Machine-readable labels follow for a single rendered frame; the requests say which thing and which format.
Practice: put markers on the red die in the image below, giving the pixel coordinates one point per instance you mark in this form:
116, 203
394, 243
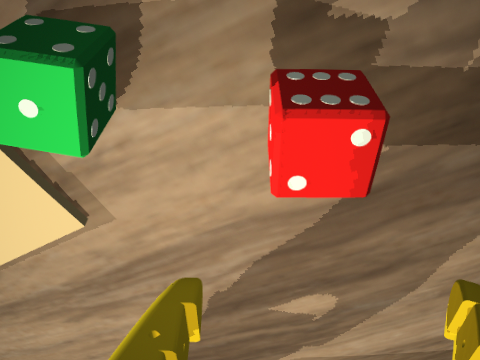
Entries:
326, 132

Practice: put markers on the green die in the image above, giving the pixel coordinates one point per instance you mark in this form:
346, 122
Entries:
57, 84

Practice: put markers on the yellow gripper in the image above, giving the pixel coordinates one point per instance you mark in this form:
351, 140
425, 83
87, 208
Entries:
174, 319

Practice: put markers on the tan flat mat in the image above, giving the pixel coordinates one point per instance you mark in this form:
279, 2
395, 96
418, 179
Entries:
32, 212

